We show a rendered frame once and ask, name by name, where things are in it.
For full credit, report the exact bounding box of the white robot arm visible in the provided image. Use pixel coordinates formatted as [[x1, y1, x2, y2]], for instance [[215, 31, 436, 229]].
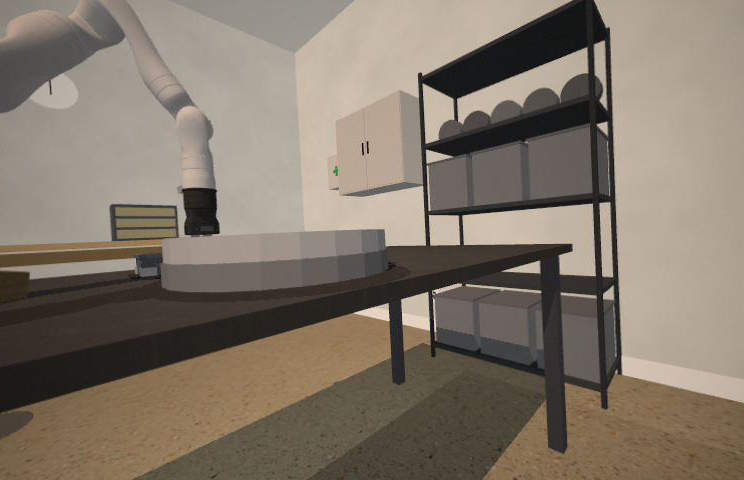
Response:
[[0, 0, 214, 172]]

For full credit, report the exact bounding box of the grey two-compartment bin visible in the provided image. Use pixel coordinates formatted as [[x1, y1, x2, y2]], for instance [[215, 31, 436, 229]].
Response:
[[134, 253, 163, 277]]

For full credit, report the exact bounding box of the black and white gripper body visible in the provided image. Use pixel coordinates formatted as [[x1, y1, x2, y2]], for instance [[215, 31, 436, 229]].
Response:
[[177, 168, 220, 235]]

